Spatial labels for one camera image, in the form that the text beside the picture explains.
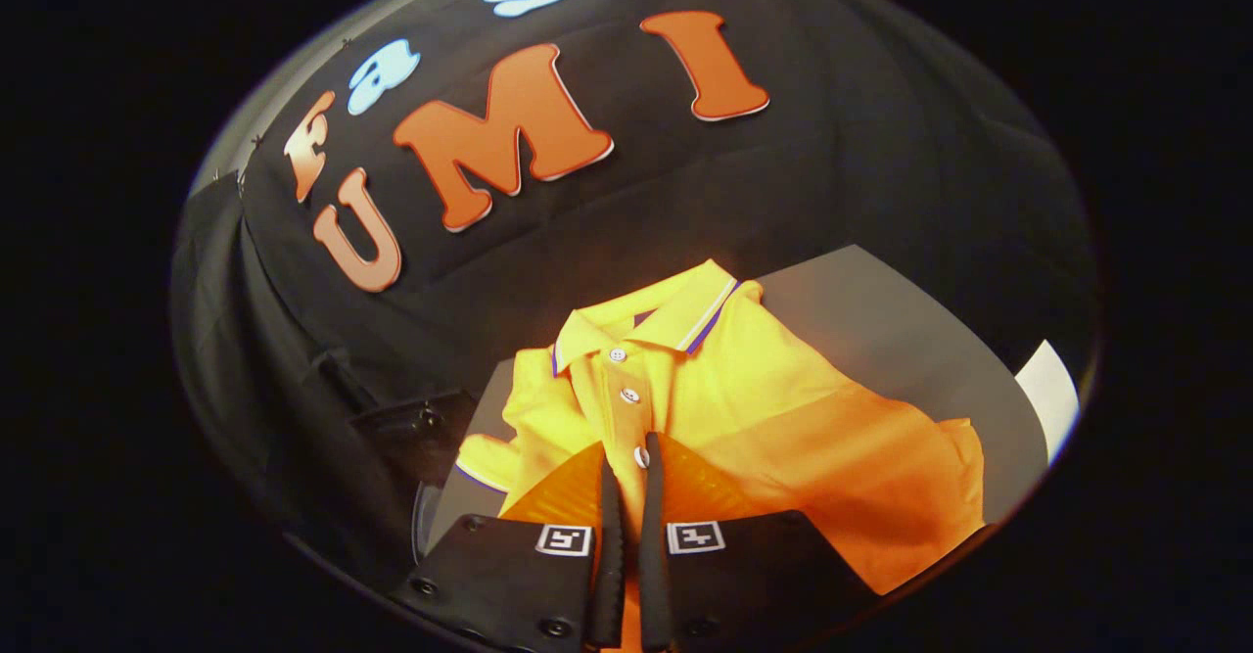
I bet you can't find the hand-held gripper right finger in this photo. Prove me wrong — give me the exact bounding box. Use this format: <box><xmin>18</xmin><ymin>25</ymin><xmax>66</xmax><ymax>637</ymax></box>
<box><xmin>638</xmin><ymin>431</ymin><xmax>879</xmax><ymax>653</ymax></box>

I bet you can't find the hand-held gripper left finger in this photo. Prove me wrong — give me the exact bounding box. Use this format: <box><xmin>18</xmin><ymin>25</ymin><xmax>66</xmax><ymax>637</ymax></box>
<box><xmin>392</xmin><ymin>441</ymin><xmax>627</xmax><ymax>653</ymax></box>

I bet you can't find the yellow polo shirt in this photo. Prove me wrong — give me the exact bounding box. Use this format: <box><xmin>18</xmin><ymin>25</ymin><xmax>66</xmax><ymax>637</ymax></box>
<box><xmin>453</xmin><ymin>258</ymin><xmax>987</xmax><ymax>653</ymax></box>

